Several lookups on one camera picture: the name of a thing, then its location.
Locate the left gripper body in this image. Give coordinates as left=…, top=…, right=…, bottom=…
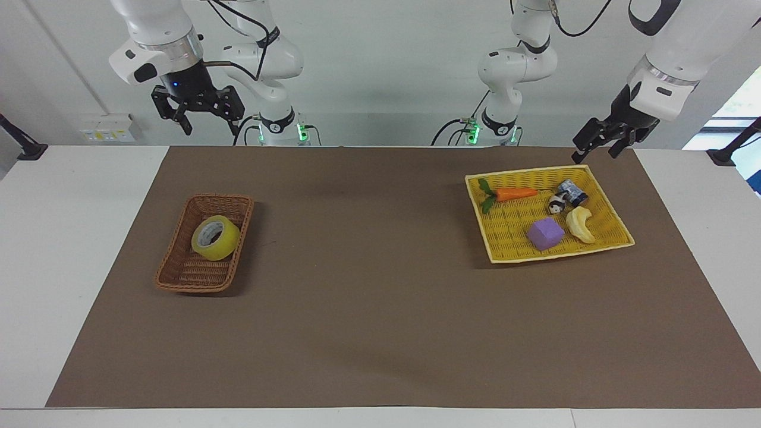
left=606, top=83, right=661, bottom=135

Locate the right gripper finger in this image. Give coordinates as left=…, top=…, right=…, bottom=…
left=151, top=86, right=194, bottom=136
left=205, top=86, right=246, bottom=137

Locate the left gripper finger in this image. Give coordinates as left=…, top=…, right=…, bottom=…
left=571, top=117, right=619, bottom=165
left=606, top=126, right=641, bottom=159

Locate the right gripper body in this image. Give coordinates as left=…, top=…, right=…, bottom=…
left=159, top=61, right=230, bottom=115

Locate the yellow woven basket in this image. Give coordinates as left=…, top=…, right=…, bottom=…
left=464, top=165, right=636, bottom=265

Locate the yellow tape roll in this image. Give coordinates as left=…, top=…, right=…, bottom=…
left=191, top=215, right=241, bottom=262

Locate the brown wicker basket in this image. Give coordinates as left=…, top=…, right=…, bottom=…
left=155, top=194, right=255, bottom=294

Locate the pale yellow toy banana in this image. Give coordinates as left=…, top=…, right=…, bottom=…
left=565, top=206, right=596, bottom=244

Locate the orange toy carrot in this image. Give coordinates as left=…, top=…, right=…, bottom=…
left=477, top=178, right=539, bottom=215

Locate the window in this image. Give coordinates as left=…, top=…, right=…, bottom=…
left=682, top=64, right=761, bottom=197

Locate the purple foam cube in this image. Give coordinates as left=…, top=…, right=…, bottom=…
left=526, top=218, right=566, bottom=251

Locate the black stand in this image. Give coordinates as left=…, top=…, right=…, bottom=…
left=706, top=117, right=761, bottom=167
left=0, top=113, right=49, bottom=162

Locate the black cable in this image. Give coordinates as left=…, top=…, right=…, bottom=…
left=232, top=115, right=263, bottom=147
left=202, top=0, right=281, bottom=82
left=549, top=0, right=614, bottom=38
left=432, top=89, right=492, bottom=147

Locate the white wall socket box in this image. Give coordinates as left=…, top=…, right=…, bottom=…
left=79, top=113, right=144, bottom=144

